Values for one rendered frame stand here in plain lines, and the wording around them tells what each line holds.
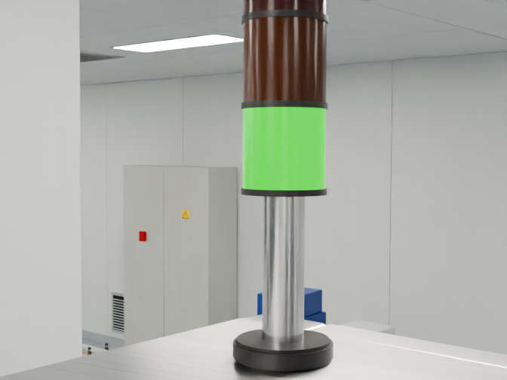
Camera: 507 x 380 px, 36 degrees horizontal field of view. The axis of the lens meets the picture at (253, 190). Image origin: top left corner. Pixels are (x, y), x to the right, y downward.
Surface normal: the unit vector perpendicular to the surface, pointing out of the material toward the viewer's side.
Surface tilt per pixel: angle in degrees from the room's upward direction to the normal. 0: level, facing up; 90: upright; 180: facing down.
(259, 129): 90
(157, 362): 0
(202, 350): 0
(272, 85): 90
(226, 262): 90
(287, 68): 90
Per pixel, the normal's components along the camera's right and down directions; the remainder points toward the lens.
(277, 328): -0.31, 0.05
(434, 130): -0.65, 0.04
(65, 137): 0.76, 0.04
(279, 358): -0.05, 0.05
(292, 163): 0.16, 0.05
